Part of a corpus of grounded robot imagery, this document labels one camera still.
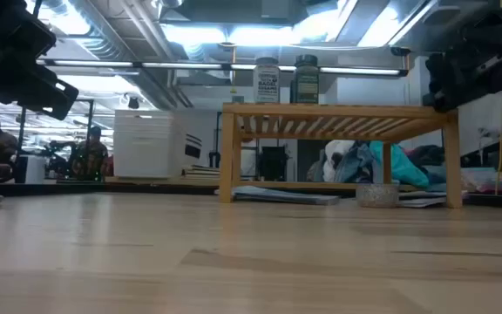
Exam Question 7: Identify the small speckled bowl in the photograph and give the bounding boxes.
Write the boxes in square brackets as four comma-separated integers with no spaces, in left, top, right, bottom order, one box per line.
[355,182,400,209]

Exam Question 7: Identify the teal cloth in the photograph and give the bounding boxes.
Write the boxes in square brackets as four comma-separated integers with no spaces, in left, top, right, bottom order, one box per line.
[368,140,431,189]

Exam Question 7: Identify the silver ventilation duct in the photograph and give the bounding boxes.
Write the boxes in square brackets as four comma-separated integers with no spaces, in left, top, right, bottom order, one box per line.
[70,0,182,110]

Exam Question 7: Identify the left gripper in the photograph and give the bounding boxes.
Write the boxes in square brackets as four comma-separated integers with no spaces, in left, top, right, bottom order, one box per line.
[0,0,80,121]

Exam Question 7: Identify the green-label oregano spice jar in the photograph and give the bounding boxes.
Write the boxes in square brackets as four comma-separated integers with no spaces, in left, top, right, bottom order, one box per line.
[289,54,321,105]

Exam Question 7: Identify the LED tube light bar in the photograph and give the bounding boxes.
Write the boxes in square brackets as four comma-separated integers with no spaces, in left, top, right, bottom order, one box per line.
[36,58,411,78]

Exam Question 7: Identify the dark cloth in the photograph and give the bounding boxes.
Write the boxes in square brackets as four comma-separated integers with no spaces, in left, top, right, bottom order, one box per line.
[403,145,446,169]

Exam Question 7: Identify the white plastic storage bin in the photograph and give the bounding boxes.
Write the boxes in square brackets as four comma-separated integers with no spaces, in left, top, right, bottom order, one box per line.
[112,109,203,180]

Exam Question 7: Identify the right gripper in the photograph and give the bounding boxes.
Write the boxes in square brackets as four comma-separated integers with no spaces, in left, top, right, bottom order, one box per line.
[423,0,502,113]

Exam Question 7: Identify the small white bin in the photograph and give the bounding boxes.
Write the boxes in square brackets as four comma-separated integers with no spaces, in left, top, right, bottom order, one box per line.
[14,154,48,185]

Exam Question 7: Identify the white-label bagel sesame spice jar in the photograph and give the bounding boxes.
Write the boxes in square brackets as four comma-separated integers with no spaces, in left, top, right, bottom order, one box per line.
[253,56,282,105]

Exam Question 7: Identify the grey foil bag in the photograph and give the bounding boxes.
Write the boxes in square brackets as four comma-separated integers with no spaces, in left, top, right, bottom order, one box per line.
[214,185,342,207]

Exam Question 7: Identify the black office chair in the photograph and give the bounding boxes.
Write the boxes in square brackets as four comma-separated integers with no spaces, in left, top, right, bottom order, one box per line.
[257,146,290,182]

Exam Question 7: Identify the yellow hanging cable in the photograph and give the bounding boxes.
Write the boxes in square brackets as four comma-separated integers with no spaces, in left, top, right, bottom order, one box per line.
[496,91,502,196]

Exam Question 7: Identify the pink cloth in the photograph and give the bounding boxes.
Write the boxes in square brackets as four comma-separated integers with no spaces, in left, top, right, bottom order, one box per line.
[459,167,502,195]

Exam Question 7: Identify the wooden slatted shelf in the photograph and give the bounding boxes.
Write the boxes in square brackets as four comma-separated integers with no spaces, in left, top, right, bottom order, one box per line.
[219,102,464,209]

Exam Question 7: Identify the blue denim cloth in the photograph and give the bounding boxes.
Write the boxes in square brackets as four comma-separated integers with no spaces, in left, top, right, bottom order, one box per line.
[332,141,377,184]

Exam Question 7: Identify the white cloth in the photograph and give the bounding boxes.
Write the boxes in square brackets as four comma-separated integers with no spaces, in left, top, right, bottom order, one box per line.
[322,139,356,183]

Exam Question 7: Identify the stack of books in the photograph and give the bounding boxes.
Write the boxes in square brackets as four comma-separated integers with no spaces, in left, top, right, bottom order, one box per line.
[180,164,221,188]

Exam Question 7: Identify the white paper sheet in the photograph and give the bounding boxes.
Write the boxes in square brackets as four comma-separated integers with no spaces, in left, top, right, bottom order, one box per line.
[397,190,449,208]

